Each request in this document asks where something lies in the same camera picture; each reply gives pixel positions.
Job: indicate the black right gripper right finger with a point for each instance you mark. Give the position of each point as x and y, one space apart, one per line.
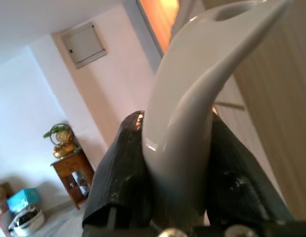
231 177

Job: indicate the white basket with dark contents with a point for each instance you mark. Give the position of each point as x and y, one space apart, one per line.
25 221

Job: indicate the gold ornament with green leaves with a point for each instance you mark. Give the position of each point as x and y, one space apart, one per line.
61 143

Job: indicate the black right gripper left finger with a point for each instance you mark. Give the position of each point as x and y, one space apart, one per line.
123 170

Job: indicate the grey wall panel box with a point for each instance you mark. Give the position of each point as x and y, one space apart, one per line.
84 45

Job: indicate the teal blue carton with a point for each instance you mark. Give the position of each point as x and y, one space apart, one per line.
24 201

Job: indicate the beige louvred wooden door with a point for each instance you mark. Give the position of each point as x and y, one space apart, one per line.
278 111

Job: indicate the brown wooden side table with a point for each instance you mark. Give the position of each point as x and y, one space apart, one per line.
73 177

